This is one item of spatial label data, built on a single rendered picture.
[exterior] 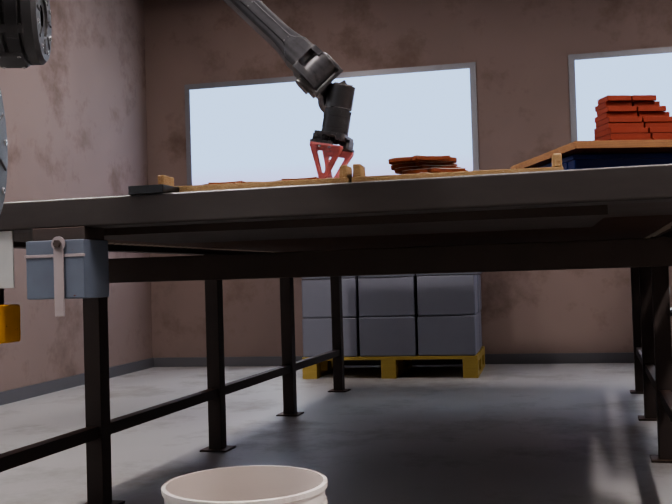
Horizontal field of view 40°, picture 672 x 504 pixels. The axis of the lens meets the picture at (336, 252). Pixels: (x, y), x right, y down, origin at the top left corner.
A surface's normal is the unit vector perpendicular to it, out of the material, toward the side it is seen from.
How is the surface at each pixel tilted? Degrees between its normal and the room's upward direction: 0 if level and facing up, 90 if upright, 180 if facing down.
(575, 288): 90
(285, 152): 90
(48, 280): 90
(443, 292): 90
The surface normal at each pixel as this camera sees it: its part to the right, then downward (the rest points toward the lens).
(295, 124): -0.22, -0.02
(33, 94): 0.98, -0.04
